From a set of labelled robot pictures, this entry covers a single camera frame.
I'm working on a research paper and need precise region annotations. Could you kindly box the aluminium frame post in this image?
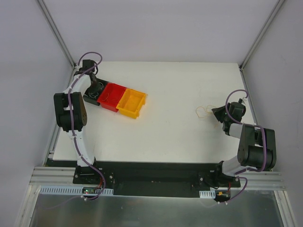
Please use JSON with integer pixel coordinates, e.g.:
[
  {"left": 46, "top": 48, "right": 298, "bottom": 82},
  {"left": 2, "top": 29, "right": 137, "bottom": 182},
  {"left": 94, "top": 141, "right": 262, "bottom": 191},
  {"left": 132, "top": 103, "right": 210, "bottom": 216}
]
[
  {"left": 239, "top": 0, "right": 286, "bottom": 70},
  {"left": 35, "top": 0, "right": 78, "bottom": 69}
]

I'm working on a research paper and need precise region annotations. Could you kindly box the right aluminium frame post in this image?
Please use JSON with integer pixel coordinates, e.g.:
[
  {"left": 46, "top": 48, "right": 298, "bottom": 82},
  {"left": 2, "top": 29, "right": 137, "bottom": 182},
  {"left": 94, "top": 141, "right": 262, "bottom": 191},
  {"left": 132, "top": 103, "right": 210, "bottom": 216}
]
[{"left": 239, "top": 0, "right": 286, "bottom": 70}]

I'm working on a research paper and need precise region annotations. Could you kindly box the cable bundle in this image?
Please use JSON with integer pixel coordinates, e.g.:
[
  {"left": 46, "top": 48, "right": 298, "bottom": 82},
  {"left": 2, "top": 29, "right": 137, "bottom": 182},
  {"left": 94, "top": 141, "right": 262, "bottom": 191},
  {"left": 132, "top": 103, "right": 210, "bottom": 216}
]
[{"left": 196, "top": 105, "right": 220, "bottom": 130}]

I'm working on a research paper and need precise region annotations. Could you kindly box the white cable duct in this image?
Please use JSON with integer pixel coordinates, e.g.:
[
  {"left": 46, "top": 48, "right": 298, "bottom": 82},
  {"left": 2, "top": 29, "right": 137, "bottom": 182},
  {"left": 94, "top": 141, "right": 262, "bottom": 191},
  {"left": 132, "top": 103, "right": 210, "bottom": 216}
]
[
  {"left": 199, "top": 190, "right": 216, "bottom": 199},
  {"left": 40, "top": 186, "right": 114, "bottom": 196}
]

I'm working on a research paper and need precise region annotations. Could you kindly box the right white cable duct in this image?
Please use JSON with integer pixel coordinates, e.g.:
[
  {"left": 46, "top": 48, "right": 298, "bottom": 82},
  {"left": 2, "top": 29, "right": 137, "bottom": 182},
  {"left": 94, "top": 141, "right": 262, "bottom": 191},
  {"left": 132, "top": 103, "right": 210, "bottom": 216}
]
[{"left": 199, "top": 190, "right": 216, "bottom": 199}]

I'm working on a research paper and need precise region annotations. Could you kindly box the left white cable duct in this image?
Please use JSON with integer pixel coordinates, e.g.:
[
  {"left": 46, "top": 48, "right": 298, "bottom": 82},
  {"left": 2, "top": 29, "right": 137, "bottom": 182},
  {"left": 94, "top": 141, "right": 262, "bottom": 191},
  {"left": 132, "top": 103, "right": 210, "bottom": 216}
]
[{"left": 40, "top": 186, "right": 114, "bottom": 196}]

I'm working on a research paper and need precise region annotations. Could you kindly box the red plastic bin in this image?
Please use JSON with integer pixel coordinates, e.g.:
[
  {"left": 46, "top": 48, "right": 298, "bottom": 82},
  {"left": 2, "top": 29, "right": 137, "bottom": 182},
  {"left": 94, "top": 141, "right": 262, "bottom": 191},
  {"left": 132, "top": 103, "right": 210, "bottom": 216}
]
[{"left": 97, "top": 83, "right": 126, "bottom": 112}]

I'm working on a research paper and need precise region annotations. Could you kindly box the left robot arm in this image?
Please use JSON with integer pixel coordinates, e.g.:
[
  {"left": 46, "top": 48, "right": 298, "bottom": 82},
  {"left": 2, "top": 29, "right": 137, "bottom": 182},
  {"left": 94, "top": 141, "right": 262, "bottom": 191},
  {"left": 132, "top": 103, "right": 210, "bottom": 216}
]
[{"left": 53, "top": 60, "right": 102, "bottom": 184}]

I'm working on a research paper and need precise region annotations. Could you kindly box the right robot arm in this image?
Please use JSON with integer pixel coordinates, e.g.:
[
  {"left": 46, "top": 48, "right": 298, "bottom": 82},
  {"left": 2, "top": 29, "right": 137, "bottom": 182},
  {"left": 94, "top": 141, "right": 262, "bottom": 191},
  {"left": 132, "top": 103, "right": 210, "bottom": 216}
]
[{"left": 211, "top": 100, "right": 277, "bottom": 187}]

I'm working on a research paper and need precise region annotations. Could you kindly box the left aluminium frame post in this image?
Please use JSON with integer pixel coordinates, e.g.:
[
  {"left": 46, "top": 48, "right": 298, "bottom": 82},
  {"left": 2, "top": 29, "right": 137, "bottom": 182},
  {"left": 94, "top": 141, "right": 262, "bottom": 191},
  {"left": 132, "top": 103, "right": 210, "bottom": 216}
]
[{"left": 35, "top": 0, "right": 78, "bottom": 69}]

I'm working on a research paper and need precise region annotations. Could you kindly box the yellow plastic bin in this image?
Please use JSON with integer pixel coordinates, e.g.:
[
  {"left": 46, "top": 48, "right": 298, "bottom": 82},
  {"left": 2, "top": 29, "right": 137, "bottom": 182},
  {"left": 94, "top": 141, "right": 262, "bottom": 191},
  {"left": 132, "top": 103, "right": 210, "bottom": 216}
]
[{"left": 116, "top": 88, "right": 147, "bottom": 119}]

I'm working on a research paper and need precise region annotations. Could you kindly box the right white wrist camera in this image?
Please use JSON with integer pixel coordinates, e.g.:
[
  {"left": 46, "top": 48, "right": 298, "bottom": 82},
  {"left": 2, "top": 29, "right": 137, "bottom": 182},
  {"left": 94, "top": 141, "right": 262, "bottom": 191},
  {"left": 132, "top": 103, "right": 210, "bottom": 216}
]
[{"left": 238, "top": 97, "right": 248, "bottom": 106}]

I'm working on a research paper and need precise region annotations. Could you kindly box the black plastic bin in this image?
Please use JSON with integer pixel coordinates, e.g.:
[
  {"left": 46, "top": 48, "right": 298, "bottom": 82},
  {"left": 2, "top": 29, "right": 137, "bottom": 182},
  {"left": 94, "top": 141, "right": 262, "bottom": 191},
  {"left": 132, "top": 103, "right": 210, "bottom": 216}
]
[{"left": 83, "top": 79, "right": 108, "bottom": 106}]

